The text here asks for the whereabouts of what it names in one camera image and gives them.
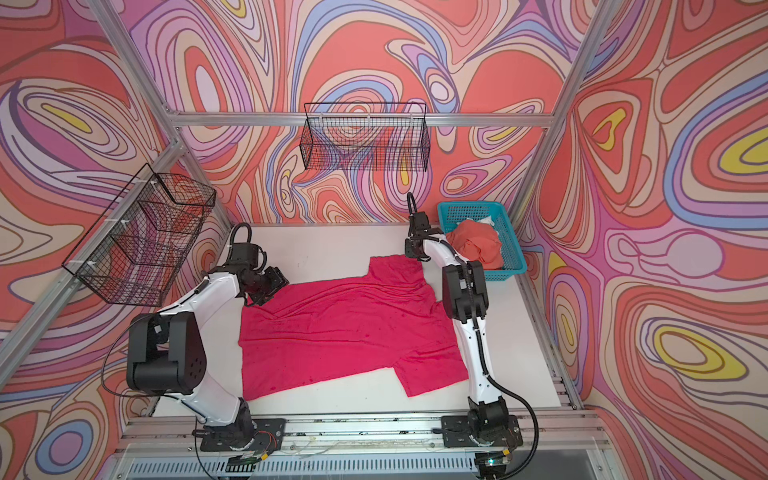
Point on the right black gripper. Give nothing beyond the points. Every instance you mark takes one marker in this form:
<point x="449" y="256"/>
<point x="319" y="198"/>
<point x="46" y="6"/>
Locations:
<point x="411" y="249"/>

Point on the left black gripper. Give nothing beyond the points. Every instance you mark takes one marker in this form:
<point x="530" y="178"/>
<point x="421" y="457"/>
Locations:
<point x="278" y="279"/>

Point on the teal plastic basket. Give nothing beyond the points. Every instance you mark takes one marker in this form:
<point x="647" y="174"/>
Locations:
<point x="451" y="214"/>

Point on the magenta t shirt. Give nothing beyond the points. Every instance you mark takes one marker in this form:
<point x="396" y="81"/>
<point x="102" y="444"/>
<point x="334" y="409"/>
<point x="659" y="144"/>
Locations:
<point x="319" y="331"/>

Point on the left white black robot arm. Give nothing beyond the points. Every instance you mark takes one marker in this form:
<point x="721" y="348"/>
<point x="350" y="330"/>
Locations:
<point x="166" y="354"/>

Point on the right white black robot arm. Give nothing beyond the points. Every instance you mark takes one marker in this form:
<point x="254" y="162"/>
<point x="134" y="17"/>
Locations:
<point x="465" y="300"/>

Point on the coral orange t shirt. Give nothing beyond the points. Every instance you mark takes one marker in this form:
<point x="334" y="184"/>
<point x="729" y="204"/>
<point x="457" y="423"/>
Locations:
<point x="477" y="242"/>

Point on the back black wire basket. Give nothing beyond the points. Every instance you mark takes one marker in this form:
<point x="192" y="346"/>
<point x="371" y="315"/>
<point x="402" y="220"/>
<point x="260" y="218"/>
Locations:
<point x="365" y="136"/>

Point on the black wire basket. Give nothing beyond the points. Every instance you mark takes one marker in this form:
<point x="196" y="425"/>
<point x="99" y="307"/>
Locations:
<point x="365" y="136"/>
<point x="133" y="253"/>

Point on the left black wire basket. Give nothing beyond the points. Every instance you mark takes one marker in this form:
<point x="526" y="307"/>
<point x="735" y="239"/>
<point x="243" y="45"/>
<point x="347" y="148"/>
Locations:
<point x="133" y="253"/>

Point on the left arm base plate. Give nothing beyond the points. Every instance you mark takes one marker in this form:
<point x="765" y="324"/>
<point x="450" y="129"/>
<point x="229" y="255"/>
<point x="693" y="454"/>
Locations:
<point x="264" y="435"/>

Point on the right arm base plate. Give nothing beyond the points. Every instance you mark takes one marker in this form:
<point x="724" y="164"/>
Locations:
<point x="457" y="433"/>

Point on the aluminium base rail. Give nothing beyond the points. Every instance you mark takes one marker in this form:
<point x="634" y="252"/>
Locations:
<point x="560" y="445"/>

